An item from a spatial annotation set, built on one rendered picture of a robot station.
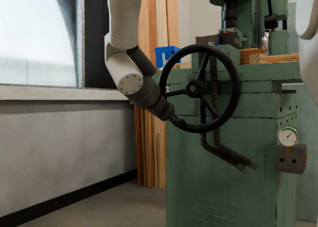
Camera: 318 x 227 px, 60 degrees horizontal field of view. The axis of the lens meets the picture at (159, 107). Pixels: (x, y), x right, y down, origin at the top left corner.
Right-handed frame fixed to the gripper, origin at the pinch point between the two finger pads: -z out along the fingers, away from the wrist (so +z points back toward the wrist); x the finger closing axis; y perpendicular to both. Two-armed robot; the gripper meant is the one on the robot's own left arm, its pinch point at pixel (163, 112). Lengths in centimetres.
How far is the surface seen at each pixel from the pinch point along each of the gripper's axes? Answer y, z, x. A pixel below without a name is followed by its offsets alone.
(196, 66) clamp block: 21.0, -5.7, -6.5
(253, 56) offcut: 36.3, -12.9, 5.2
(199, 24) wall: 151, -177, -197
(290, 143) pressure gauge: 16.8, -21.3, 29.7
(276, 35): 61, -33, -5
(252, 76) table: 30.4, -15.7, 8.0
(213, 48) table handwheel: 24.4, 4.3, 3.0
